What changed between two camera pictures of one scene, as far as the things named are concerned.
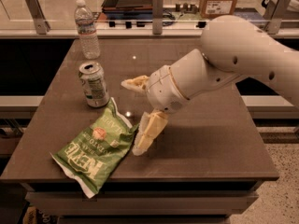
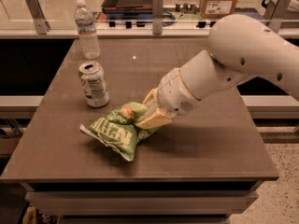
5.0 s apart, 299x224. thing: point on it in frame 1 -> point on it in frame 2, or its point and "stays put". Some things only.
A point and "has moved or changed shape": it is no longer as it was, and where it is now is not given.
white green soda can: (92, 78) stays put
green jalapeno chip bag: (88, 158) has moved or changed shape
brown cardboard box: (219, 0) stays put
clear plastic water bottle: (86, 26) stays put
